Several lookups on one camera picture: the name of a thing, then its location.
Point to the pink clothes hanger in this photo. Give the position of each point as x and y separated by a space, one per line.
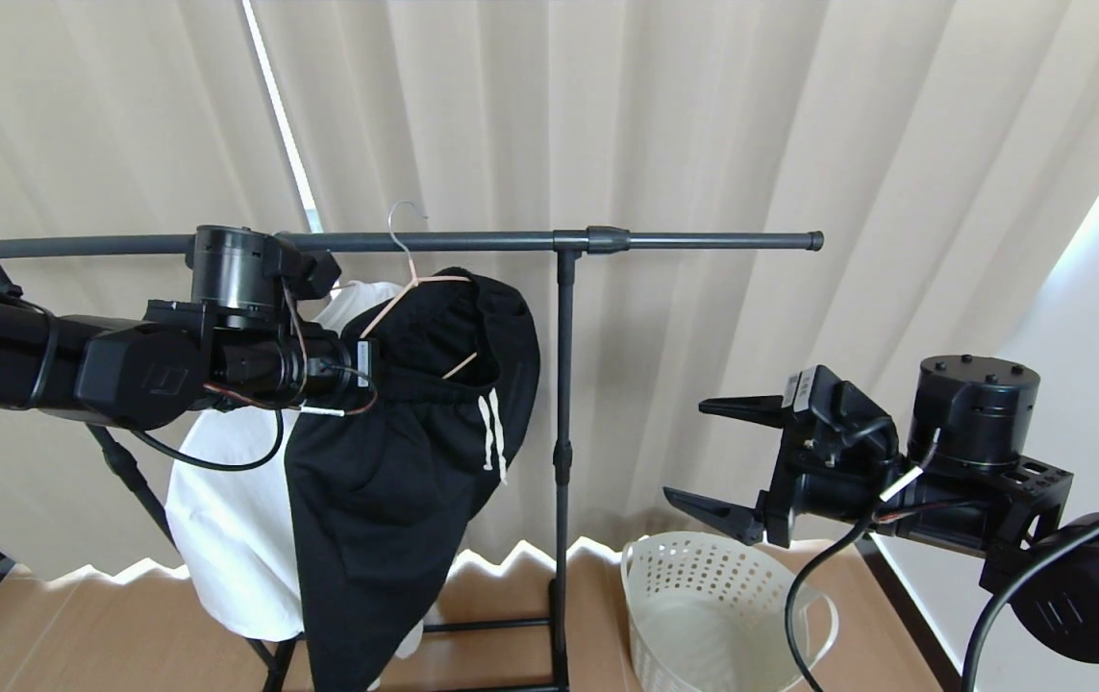
405 250

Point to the black garment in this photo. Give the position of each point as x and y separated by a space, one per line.
386 481

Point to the black clothes rack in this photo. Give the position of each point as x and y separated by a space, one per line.
563 384

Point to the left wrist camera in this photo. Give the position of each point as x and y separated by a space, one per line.
313 269

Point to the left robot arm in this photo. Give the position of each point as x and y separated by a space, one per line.
126 370

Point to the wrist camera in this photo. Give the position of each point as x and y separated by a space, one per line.
833 404
313 269

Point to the white laundry basket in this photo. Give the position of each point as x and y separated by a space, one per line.
703 615

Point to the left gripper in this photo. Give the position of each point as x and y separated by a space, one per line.
342 370

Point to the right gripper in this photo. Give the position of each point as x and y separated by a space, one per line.
828 495

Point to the beige curtain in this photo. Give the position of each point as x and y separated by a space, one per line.
703 115

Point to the white printed t-shirt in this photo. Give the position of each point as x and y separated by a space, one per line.
232 519

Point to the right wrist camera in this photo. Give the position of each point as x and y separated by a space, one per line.
833 404

